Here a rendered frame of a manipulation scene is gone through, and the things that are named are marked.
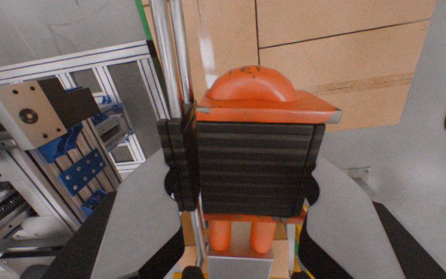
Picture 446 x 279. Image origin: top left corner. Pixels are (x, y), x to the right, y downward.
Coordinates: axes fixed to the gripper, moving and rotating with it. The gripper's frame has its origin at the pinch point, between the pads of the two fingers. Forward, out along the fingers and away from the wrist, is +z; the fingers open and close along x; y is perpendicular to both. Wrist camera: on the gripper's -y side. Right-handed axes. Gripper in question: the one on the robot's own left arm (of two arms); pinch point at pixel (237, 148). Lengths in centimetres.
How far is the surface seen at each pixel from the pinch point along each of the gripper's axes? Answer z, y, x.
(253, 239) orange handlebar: -0.4, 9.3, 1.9
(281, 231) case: 29, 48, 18
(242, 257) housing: -1.3, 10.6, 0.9
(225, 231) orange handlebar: -0.7, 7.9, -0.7
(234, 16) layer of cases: 66, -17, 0
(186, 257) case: 26, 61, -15
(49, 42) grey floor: 120, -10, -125
